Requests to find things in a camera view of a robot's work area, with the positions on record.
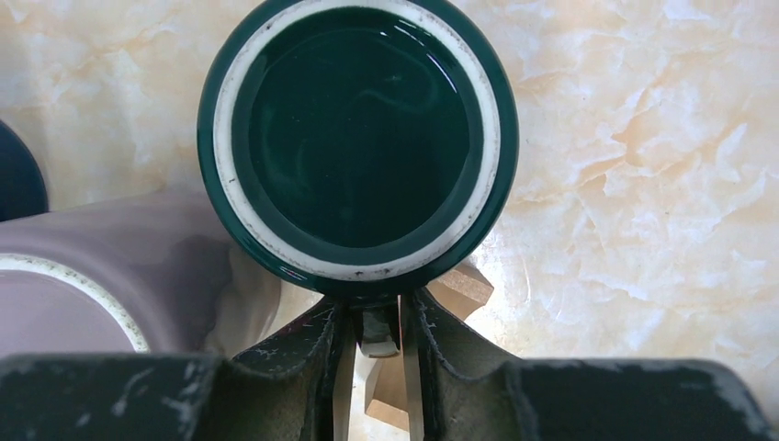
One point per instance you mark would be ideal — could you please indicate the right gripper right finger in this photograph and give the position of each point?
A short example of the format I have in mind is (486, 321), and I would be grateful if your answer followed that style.
(460, 386)

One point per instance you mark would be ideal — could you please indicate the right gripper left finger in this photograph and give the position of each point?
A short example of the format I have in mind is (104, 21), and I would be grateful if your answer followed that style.
(280, 389)

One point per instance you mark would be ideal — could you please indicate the lilac purple mug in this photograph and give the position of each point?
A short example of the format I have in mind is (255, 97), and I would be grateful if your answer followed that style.
(140, 274)

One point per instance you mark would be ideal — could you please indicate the dark green mug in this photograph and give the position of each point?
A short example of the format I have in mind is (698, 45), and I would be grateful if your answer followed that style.
(359, 149)

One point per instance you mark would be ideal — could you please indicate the navy blue mug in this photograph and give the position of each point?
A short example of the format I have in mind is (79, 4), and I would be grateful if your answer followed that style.
(23, 190)

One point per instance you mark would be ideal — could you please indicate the wooden block near mugs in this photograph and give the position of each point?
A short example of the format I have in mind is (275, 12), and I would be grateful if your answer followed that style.
(461, 291)

